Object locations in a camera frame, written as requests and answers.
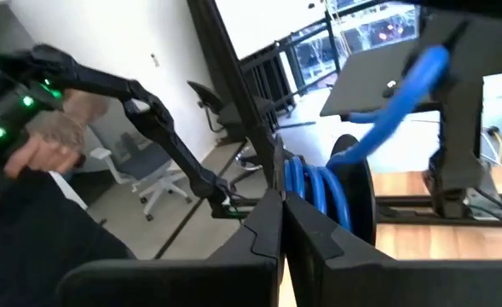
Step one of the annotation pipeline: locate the person's hand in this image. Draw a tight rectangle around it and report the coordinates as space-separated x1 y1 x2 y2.
3 88 111 180

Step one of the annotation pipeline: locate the person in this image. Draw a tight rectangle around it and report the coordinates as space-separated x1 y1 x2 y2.
0 164 137 307

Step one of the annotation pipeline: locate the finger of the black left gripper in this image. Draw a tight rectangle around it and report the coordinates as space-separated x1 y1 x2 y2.
401 18 470 77
433 11 487 87

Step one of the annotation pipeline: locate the black labelled cable spool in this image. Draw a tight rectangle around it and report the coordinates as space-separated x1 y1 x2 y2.
273 133 378 247

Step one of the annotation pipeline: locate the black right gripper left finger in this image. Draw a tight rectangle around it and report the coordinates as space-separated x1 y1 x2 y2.
55 188 285 307

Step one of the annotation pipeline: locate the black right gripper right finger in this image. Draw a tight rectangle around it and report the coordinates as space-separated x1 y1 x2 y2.
284 191 502 307

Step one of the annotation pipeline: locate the blue cable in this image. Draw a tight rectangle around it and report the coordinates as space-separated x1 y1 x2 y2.
282 44 451 234

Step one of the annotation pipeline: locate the grey desk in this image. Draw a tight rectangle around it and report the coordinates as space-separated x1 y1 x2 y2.
320 39 441 119

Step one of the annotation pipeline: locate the black metal railing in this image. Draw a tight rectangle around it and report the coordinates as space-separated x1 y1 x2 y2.
238 10 341 123

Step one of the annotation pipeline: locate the black office chair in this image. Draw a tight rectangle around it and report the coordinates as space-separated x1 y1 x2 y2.
186 79 280 144

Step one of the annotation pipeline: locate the yellow cable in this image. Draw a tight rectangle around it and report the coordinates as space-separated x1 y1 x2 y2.
484 126 502 166

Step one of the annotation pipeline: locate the white-based office chair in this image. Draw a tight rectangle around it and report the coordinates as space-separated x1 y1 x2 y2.
89 142 193 223

